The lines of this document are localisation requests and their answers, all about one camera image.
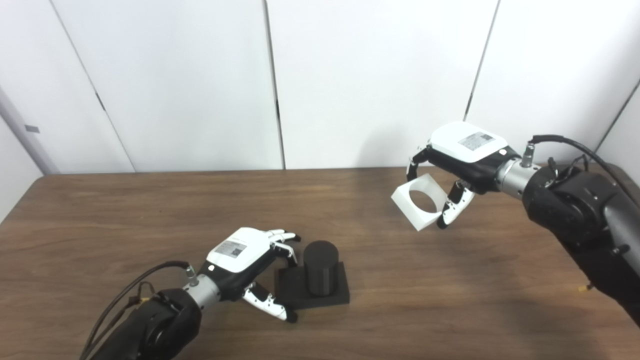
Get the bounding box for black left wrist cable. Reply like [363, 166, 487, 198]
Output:
[80, 260, 191, 360]

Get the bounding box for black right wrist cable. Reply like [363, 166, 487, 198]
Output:
[530, 134, 640, 206]

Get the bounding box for white square piece with hole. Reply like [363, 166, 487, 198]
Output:
[391, 174, 447, 232]

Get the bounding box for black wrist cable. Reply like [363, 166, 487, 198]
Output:
[530, 134, 640, 206]
[80, 260, 191, 360]

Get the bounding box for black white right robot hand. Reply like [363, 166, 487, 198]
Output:
[406, 121, 522, 230]

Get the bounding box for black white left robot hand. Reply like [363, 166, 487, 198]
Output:
[197, 227, 302, 324]

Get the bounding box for black peg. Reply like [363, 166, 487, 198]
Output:
[274, 240, 350, 309]

